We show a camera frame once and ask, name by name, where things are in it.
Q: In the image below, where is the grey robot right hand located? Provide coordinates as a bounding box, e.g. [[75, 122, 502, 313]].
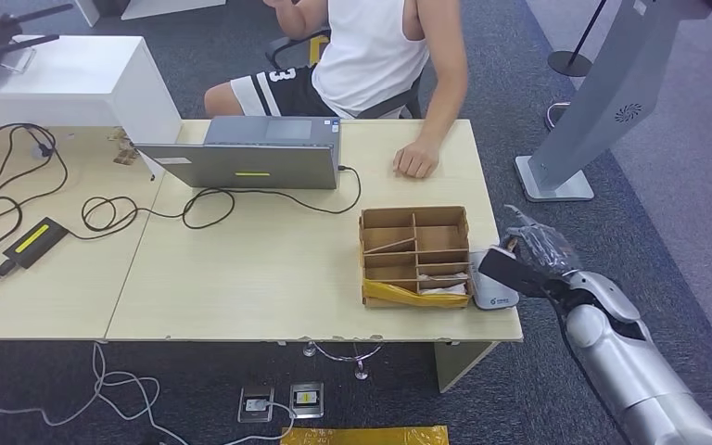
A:
[[502, 205, 581, 277]]

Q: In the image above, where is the person's left hand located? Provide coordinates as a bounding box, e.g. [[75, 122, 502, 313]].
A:
[[392, 139, 441, 181]]

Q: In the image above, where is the cardboard divider box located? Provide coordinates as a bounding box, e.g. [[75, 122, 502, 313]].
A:
[[357, 205, 475, 311]]

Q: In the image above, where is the grey white card reader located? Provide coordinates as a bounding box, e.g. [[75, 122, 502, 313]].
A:
[[469, 248, 521, 312]]

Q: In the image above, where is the white card stack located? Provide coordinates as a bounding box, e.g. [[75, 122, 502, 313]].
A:
[[420, 273, 471, 298]]

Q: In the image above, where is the person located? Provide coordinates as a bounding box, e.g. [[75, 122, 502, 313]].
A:
[[203, 0, 471, 181]]

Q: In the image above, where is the brown patterned card pile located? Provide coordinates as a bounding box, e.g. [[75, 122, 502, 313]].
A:
[[107, 125, 142, 167]]

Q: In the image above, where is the chrome bent tube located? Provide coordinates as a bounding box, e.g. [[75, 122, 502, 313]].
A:
[[542, 99, 572, 132]]

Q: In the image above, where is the yellow plastic strip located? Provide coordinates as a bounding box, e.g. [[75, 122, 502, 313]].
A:
[[362, 277, 474, 309]]

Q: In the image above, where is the beige desk leg panel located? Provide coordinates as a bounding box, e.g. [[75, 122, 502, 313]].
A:
[[432, 340, 500, 394]]

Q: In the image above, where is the silver kiosk stand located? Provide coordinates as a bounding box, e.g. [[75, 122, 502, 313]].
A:
[[514, 0, 712, 204]]

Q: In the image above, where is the grey laptop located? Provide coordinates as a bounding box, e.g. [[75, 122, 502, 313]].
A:
[[133, 115, 342, 190]]

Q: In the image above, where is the metal floor outlet yellow label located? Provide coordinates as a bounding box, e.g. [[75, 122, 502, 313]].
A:
[[288, 381, 325, 421]]

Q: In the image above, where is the white furniture base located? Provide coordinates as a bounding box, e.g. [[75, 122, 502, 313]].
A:
[[73, 0, 228, 29]]

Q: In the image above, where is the metal floor outlet with plug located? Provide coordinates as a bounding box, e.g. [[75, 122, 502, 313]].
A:
[[237, 385, 275, 425]]

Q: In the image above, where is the white counter block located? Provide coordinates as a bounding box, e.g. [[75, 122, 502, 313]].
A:
[[0, 34, 184, 181]]

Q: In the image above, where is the black power adapter yellow label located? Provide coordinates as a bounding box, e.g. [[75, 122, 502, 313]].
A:
[[2, 216, 70, 270]]

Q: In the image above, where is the clear acrylic stand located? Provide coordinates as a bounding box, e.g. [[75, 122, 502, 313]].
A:
[[0, 45, 38, 75]]

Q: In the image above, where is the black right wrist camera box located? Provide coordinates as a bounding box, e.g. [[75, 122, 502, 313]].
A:
[[477, 241, 569, 302]]

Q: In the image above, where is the black laptop charging cable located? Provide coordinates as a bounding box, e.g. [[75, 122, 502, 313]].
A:
[[64, 164, 363, 241]]

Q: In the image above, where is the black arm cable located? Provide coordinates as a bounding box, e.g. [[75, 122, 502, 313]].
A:
[[546, 288, 633, 445]]

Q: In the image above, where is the black stanchion post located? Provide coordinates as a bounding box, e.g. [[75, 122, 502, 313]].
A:
[[546, 0, 609, 79]]

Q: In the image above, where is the chrome wire cable hanger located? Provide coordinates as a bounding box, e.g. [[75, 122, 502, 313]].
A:
[[302, 340, 384, 382]]

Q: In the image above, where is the white power cable with plug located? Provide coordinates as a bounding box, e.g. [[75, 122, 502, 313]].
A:
[[223, 399, 299, 445]]

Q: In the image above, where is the grey desk cable grommet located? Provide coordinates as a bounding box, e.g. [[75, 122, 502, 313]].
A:
[[29, 139, 57, 162]]

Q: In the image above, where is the grey floor cable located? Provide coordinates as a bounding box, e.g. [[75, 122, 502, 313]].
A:
[[0, 341, 191, 445]]

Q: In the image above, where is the black adapter mains cable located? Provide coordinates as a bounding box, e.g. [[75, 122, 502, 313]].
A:
[[0, 122, 70, 291]]

